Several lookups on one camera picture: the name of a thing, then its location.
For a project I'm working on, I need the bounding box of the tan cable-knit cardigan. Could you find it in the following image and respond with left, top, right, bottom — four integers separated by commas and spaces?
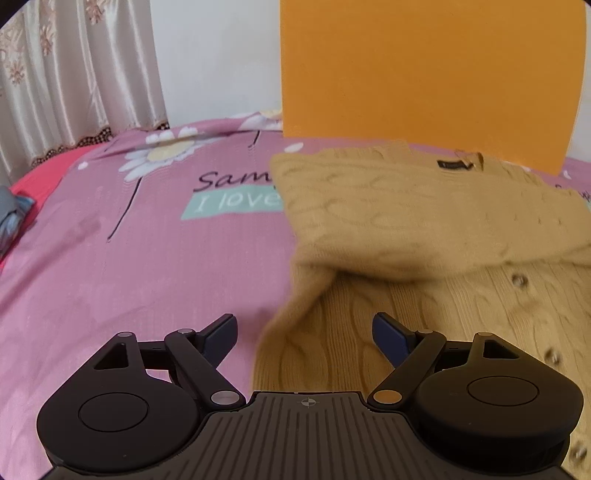
251, 142, 591, 478

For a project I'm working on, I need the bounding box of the pink floral bed sheet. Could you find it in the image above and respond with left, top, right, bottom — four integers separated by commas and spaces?
0, 109, 591, 480

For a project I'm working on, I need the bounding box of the grey cloth bundle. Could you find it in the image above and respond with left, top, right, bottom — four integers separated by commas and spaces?
0, 185, 35, 257

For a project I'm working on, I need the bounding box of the red blanket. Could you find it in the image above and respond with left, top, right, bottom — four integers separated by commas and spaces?
1, 145, 97, 267

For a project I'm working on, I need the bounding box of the orange headboard panel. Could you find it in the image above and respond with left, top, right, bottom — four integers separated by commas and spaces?
280, 1, 590, 174

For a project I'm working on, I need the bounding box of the beige patterned curtain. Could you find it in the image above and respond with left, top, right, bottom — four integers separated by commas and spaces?
1, 1, 167, 186

